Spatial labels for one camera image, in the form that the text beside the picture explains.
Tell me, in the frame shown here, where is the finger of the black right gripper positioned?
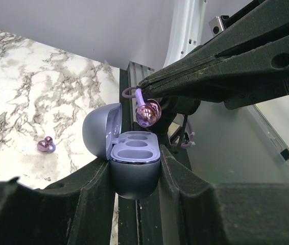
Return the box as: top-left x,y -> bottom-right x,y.
140,1 -> 289,87
144,35 -> 289,110

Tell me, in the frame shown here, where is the lavender earbud charging case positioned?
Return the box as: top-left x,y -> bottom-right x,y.
82,103 -> 161,200

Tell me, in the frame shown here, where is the black mounting rail base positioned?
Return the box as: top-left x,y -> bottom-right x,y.
112,97 -> 163,244

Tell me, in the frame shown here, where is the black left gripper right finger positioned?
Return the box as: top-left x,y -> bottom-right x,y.
159,145 -> 289,244

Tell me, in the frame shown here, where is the purple earbud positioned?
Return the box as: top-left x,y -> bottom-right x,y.
37,136 -> 56,153
122,87 -> 162,128

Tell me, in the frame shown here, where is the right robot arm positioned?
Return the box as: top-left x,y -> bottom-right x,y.
139,1 -> 289,110

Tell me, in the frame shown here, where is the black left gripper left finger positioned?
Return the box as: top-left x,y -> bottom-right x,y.
0,158 -> 115,244

